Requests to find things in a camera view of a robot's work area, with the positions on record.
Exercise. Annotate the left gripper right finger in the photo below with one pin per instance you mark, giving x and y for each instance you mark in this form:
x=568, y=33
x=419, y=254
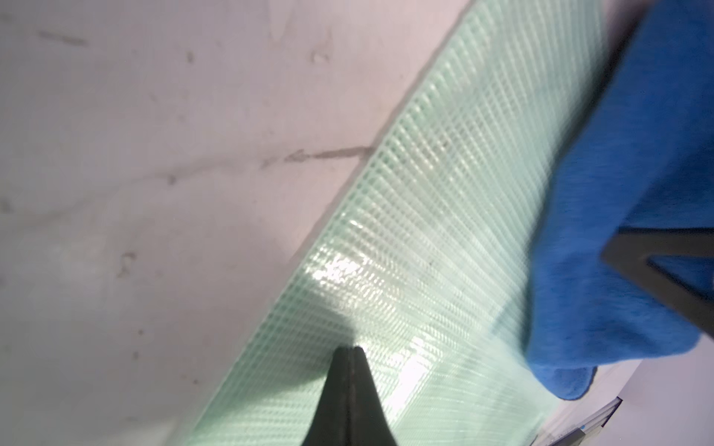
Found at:
x=368, y=423

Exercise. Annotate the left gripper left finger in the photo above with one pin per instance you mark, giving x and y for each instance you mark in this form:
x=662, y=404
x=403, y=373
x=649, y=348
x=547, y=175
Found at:
x=331, y=423

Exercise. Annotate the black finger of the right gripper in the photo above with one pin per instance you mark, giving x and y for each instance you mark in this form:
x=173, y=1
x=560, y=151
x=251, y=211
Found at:
x=630, y=253

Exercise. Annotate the blue microfiber cleaning cloth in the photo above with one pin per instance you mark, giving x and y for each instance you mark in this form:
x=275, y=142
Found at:
x=643, y=161

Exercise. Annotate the green zipper mesh document bag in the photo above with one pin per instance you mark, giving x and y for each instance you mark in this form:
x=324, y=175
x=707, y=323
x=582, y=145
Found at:
x=424, y=263

